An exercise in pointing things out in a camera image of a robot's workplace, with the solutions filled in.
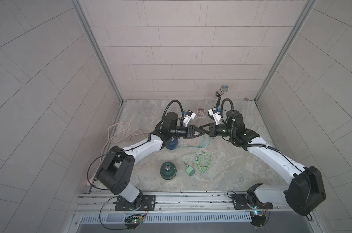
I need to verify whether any green USB charger adapter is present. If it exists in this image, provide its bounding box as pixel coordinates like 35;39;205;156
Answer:
185;165;195;177

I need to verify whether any silver microphone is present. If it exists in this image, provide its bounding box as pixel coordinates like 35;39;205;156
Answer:
213;84;229;99

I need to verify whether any small playing card box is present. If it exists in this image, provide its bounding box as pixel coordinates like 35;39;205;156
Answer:
197;109;206;119

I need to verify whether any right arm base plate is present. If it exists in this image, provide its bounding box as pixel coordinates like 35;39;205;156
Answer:
228;193;273;210

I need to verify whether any black microphone stand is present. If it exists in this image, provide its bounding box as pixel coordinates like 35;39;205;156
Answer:
213;92;221;109

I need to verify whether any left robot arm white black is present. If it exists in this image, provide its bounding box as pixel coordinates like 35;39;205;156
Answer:
94;100;205;209

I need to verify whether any right controller board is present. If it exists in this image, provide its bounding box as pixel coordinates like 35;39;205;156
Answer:
250;211;267;227

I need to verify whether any light green charging cable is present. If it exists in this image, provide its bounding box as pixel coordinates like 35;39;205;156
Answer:
181;151;213;174

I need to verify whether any aluminium rail frame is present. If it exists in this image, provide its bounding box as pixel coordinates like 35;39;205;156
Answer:
70;190;316;216

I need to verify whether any left controller board green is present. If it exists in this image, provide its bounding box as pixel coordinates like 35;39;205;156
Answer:
124;214;144;224

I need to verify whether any teal charging cable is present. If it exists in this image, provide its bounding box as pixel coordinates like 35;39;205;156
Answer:
178;134;214;150

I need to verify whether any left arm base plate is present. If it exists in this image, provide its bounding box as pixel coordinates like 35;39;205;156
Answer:
115;194;156;211

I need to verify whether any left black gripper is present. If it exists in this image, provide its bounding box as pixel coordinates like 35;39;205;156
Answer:
168;126;203;140

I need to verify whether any blue cordless meat grinder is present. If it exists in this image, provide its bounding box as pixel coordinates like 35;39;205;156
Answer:
166;137;179;150

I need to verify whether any green cordless meat grinder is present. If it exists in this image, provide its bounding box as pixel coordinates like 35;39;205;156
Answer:
160;162;177;180

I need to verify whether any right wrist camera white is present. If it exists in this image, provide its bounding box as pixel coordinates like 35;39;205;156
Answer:
208;107;222;125

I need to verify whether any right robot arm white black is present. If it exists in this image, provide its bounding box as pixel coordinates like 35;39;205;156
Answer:
205;107;326;216

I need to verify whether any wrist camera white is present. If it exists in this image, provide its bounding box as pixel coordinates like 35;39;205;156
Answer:
208;107;222;125
183;110;196;126

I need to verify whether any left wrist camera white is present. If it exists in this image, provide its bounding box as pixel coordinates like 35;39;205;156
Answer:
183;110;196;126

